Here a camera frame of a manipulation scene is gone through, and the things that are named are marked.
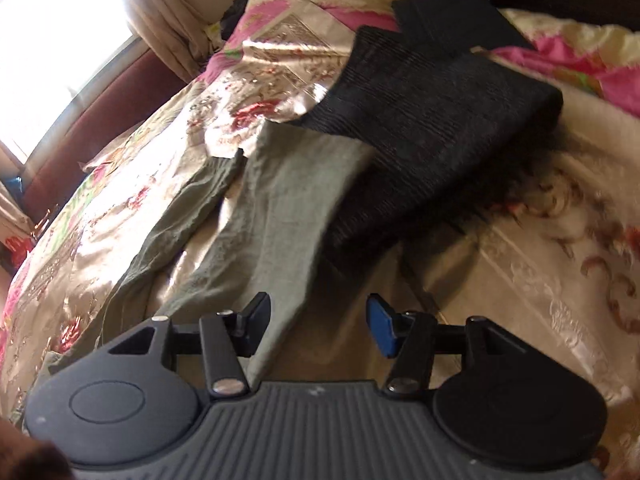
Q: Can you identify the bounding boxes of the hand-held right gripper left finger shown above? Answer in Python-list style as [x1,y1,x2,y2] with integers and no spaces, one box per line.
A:
[102,292,272,399]

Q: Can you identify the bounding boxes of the grey-green towel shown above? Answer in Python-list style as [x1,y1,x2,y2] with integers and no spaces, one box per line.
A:
[47,122,376,386]

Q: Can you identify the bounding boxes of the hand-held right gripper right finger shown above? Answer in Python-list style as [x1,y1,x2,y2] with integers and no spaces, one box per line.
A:
[366,294,538,397]

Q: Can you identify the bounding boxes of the beige curtain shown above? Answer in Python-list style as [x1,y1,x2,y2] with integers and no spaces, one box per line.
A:
[114,0,223,83]
[0,180,37,261]

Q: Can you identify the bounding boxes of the floral satin bedspread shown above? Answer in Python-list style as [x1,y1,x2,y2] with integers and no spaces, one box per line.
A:
[0,0,640,480]

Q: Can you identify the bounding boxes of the window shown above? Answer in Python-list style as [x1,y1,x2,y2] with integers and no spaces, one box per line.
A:
[0,0,137,163]

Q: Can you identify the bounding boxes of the dark clothes pile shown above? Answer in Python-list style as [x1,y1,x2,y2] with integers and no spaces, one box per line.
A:
[219,0,281,47]

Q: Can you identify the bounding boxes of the maroon headboard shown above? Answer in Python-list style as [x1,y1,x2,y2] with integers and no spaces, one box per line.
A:
[19,45,187,223]

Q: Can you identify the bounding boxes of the black ribbed folded garment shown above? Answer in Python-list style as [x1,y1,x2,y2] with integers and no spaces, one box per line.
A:
[290,25,564,267]

